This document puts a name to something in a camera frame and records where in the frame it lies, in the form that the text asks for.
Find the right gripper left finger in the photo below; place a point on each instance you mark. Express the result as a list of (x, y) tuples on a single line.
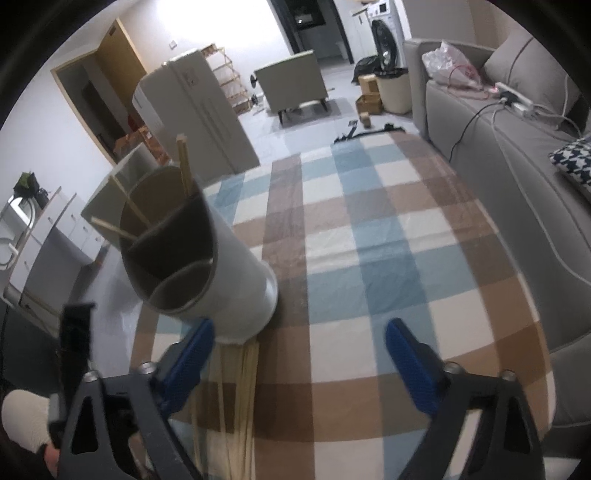
[(107, 412)]

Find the houndstooth pillow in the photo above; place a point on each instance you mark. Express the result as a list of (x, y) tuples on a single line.
[(573, 160)]

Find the grey sofa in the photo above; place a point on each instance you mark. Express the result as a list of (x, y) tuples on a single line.
[(505, 159)]

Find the checkered tablecloth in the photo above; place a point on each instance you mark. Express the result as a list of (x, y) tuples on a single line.
[(359, 233)]

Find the white utensil holder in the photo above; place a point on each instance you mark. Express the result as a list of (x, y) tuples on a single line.
[(190, 265)]

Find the wooden rack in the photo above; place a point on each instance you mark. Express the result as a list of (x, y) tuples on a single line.
[(228, 78)]

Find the pale chopstick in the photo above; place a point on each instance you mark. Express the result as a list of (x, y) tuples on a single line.
[(251, 405), (233, 445)]

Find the white plastic bag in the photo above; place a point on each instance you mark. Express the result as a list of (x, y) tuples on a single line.
[(448, 66)]

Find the cream waste bin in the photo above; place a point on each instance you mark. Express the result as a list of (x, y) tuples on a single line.
[(395, 91)]

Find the cardboard box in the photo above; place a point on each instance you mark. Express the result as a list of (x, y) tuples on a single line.
[(370, 100)]

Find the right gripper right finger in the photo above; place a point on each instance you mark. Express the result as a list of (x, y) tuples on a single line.
[(506, 444)]

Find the cream knitted cushion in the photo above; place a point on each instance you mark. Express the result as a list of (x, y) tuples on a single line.
[(24, 417)]

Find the grey armchair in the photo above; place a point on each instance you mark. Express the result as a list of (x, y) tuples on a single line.
[(291, 82)]

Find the washing machine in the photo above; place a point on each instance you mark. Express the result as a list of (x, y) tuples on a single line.
[(388, 35)]

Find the white drawer cabinet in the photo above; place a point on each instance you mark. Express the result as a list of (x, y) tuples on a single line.
[(59, 245)]

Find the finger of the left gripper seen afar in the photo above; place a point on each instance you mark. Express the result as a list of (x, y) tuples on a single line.
[(73, 355)]

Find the white power strip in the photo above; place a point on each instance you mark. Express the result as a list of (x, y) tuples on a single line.
[(512, 97)]

